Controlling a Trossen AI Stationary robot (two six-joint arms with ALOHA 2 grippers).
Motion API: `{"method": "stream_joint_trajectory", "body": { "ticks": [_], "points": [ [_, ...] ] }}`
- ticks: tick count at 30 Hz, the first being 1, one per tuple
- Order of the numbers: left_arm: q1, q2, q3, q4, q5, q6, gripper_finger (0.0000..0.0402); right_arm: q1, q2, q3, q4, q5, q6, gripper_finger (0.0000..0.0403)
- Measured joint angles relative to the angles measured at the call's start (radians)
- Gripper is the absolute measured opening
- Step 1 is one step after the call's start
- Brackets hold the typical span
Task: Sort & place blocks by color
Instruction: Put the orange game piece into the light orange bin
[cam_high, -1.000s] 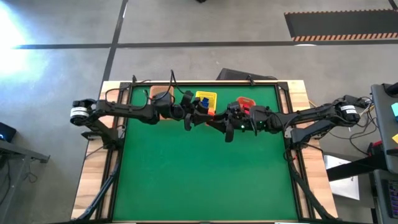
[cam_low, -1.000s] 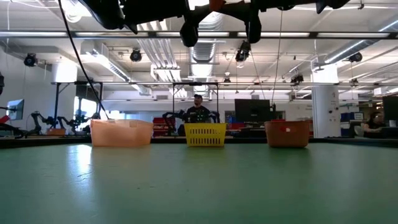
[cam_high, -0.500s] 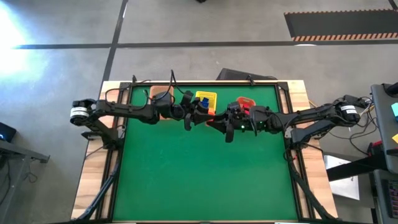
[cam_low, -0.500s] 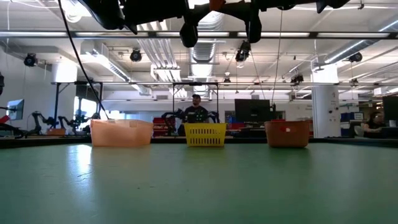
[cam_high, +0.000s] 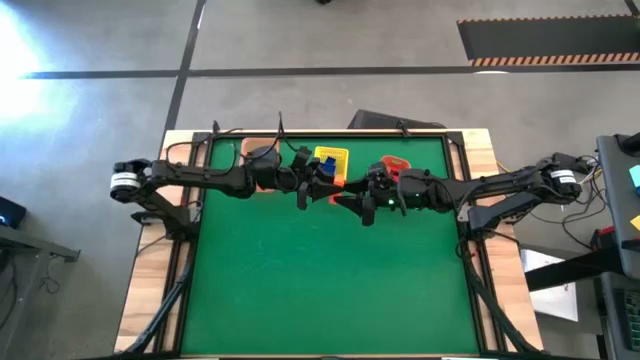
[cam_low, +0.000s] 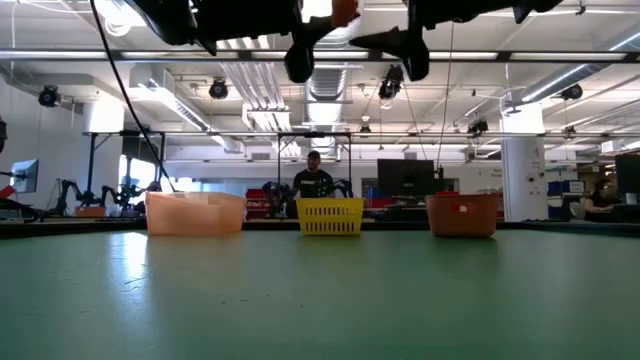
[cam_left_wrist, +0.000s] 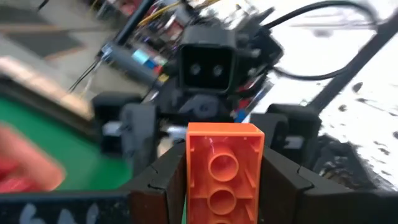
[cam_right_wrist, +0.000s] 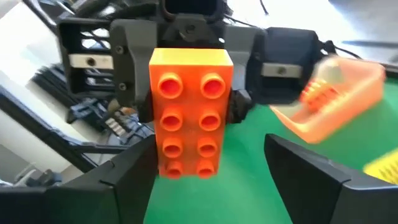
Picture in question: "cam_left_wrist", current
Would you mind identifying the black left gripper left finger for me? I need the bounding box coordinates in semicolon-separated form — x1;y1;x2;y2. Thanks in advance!
0;142;187;224

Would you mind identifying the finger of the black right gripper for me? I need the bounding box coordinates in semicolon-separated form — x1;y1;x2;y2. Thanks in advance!
92;95;158;175
251;104;323;166

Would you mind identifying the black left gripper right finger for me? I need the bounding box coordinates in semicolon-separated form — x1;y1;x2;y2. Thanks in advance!
257;146;398;224

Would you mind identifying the orange toy building block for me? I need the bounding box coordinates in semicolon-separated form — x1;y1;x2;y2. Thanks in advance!
185;122;266;224

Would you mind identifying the orange plastic bin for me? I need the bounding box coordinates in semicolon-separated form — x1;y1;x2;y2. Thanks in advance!
0;123;66;193

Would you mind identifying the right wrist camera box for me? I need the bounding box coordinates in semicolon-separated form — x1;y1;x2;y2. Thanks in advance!
177;25;238;96

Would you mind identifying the black frame upright post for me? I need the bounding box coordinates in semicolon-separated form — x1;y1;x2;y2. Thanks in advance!
309;17;398;111

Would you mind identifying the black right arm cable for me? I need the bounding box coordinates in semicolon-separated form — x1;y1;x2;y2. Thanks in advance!
264;0;382;82

